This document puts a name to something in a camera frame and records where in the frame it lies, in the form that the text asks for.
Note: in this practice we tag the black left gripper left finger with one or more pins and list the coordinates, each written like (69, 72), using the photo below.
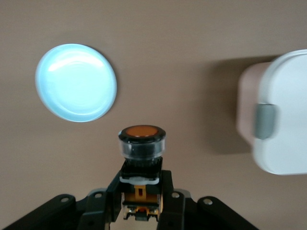
(60, 210)

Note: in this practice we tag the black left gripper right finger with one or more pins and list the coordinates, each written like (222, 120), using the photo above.
(182, 210)

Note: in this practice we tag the orange push button switch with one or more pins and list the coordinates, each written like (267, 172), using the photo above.
(141, 148)

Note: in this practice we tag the white lidded storage box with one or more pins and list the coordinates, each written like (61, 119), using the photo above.
(287, 95)

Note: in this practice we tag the light blue plate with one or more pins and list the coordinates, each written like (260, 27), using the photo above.
(76, 83)

